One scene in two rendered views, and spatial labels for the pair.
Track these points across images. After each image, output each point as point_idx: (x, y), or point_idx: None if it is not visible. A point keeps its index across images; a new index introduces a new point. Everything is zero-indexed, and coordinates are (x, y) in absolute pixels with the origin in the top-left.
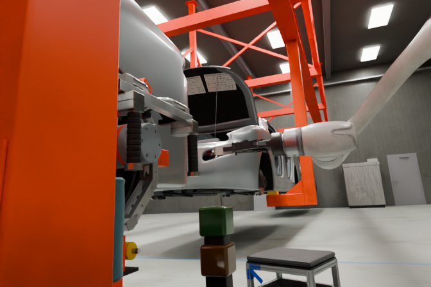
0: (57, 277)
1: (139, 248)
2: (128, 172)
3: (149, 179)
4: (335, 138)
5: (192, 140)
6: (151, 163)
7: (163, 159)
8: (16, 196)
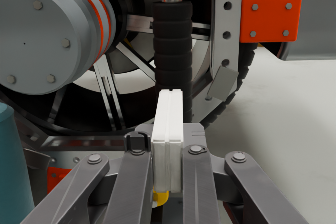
0: None
1: (154, 202)
2: (207, 44)
3: (212, 75)
4: None
5: (154, 29)
6: (39, 94)
7: (265, 25)
8: None
